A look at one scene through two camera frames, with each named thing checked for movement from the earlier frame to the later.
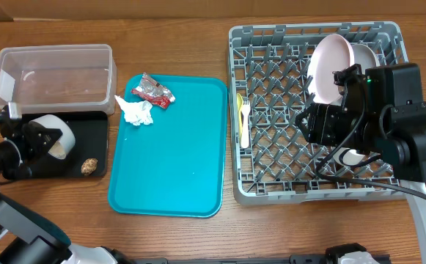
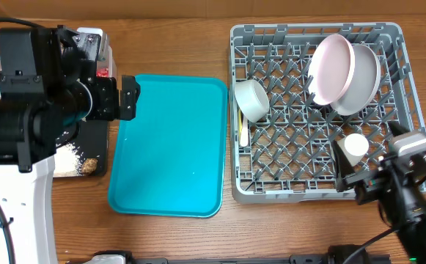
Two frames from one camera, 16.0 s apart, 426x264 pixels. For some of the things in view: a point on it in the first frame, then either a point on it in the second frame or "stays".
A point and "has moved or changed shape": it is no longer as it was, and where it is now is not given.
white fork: (245, 134) stays
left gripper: (30, 134) to (107, 108)
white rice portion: (57, 151) has moved or changed shape
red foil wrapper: (153, 92) to (102, 72)
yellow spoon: (240, 102) stays
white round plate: (331, 53) stays
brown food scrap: (89, 166) stays
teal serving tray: (174, 166) stays
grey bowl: (64, 147) to (251, 100)
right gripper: (322, 117) to (367, 181)
